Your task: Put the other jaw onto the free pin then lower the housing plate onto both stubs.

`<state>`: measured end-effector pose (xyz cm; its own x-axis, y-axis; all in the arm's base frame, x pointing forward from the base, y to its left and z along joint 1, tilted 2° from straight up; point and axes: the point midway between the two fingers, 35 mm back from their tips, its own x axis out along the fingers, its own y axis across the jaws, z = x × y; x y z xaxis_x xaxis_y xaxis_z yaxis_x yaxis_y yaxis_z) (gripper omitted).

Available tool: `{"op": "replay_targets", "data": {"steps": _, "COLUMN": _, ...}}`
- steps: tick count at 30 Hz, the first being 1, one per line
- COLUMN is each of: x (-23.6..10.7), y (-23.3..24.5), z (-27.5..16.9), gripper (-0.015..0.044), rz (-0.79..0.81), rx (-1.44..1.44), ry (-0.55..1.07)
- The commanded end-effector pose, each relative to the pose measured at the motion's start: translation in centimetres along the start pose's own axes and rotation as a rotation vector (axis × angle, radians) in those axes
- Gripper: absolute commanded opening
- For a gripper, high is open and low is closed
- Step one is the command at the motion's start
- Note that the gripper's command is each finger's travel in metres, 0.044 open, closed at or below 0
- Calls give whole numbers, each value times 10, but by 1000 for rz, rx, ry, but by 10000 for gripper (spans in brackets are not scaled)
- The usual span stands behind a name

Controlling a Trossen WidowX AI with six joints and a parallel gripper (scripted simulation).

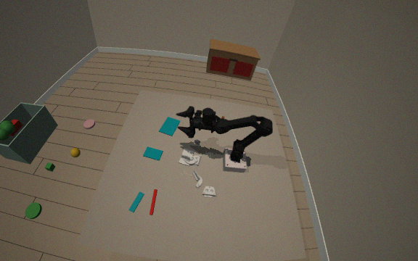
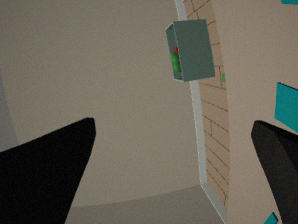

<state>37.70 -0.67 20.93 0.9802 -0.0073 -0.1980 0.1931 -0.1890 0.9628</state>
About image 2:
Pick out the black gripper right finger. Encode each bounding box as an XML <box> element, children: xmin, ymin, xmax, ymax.
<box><xmin>250</xmin><ymin>120</ymin><xmax>298</xmax><ymax>224</ymax></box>

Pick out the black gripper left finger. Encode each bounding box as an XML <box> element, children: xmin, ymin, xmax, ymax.
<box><xmin>0</xmin><ymin>117</ymin><xmax>96</xmax><ymax>224</ymax></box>

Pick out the teal flat rectangular plate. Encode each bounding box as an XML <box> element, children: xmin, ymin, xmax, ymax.
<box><xmin>274</xmin><ymin>83</ymin><xmax>298</xmax><ymax>133</ymax></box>

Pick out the teal flat bar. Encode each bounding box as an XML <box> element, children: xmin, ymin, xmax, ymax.
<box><xmin>265</xmin><ymin>212</ymin><xmax>279</xmax><ymax>224</ymax></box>

